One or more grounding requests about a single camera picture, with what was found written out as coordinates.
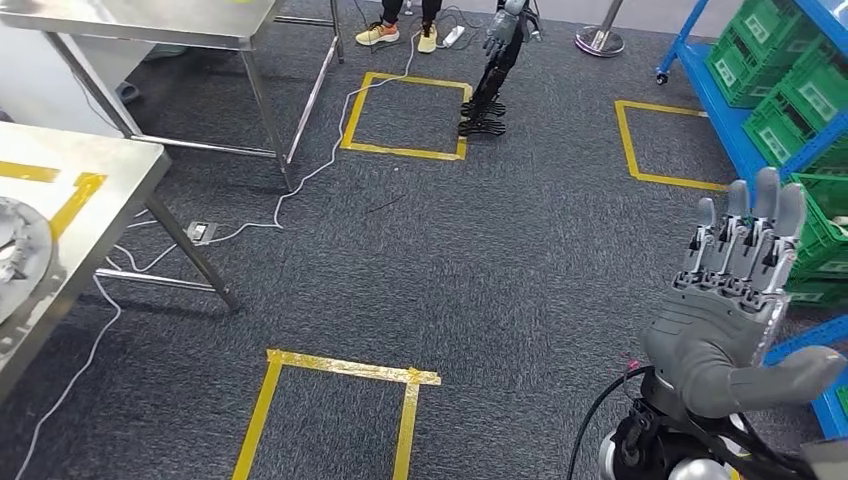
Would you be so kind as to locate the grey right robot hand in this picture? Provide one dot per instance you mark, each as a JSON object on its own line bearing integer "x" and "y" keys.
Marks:
{"x": 709, "y": 344}

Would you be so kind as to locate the silver wheel hubcap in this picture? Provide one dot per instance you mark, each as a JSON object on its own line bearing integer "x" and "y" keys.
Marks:
{"x": 26, "y": 258}

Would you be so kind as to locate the steel workbench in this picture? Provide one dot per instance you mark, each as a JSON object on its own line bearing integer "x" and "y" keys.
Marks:
{"x": 106, "y": 192}
{"x": 166, "y": 16}

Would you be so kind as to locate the folded green plastic crate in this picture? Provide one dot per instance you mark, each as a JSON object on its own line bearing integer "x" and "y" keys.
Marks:
{"x": 818, "y": 291}

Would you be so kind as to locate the white power strip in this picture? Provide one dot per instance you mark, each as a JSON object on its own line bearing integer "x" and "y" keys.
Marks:
{"x": 454, "y": 35}

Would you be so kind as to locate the grey floor socket box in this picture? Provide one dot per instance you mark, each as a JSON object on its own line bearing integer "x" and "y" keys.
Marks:
{"x": 199, "y": 232}

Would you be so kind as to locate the white cabinet panel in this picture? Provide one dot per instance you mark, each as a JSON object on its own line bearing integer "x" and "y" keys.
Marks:
{"x": 40, "y": 86}

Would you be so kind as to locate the black camera bracket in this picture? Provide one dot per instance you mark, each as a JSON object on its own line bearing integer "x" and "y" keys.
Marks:
{"x": 762, "y": 450}

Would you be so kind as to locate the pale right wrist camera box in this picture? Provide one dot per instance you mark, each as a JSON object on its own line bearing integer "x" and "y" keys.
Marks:
{"x": 828, "y": 464}

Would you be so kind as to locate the chrome barrier post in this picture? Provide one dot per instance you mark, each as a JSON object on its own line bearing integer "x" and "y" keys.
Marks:
{"x": 599, "y": 40}

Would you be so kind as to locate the yellow tape frame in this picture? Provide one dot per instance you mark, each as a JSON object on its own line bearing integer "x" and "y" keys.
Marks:
{"x": 73, "y": 199}

